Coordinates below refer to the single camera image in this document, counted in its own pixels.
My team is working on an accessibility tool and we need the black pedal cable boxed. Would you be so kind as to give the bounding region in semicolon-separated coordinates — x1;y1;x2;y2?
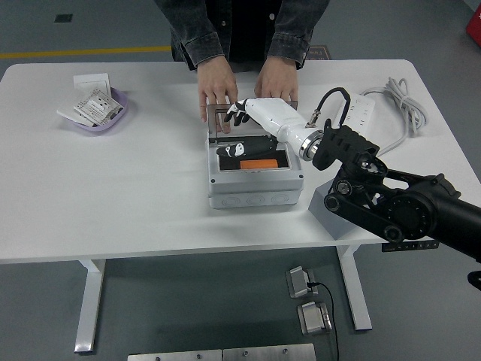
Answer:
306;281;340;361

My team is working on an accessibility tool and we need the white table leg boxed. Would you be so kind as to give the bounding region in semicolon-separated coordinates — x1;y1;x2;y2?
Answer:
335;244;373;332
74;258;107;353

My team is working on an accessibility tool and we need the person's right hand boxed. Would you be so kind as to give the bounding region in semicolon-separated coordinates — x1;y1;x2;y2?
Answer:
197;56;240;135

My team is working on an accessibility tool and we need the transparent hinged box lid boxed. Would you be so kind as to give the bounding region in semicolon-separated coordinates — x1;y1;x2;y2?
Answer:
207;98;300;141

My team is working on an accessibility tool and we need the white power strip cable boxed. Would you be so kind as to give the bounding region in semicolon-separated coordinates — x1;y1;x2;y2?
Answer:
360;77;428;157

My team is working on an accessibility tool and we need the red box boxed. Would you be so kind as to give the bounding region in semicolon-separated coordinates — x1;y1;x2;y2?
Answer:
464;9;481;38

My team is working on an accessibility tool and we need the purple plastic tray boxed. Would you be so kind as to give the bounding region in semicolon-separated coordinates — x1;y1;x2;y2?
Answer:
62;86;129;135

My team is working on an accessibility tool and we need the white flat packet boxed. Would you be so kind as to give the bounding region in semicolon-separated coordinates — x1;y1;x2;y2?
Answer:
56;83;95;127

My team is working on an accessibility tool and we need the white wall switch plate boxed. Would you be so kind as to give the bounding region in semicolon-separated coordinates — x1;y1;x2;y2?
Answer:
73;73;113;95

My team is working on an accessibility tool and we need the grey plastic enclosure box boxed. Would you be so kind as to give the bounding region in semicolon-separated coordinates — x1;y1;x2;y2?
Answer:
207;131;304;210

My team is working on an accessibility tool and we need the grey cube with round hole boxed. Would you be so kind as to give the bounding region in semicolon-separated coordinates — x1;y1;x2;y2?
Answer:
308;184;373;241

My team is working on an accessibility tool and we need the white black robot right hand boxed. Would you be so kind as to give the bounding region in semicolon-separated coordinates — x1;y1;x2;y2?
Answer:
215;97;323;159

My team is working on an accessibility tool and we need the white power strip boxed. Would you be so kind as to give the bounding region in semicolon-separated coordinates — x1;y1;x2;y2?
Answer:
332;93;377;136

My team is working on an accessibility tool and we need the black table control panel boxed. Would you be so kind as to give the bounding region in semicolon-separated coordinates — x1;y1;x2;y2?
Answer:
381;240;440;252

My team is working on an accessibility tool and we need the person's left hand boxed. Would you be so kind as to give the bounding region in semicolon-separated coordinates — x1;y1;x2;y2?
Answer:
254;56;300;102

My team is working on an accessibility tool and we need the grey metal plate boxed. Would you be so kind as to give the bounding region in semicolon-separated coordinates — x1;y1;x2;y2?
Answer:
127;349;223;361

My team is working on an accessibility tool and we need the orange cylinder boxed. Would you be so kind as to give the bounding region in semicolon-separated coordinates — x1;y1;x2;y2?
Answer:
239;159;280;171

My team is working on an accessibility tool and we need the packaged white socket panel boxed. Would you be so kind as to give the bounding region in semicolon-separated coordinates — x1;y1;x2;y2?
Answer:
73;89;125;127

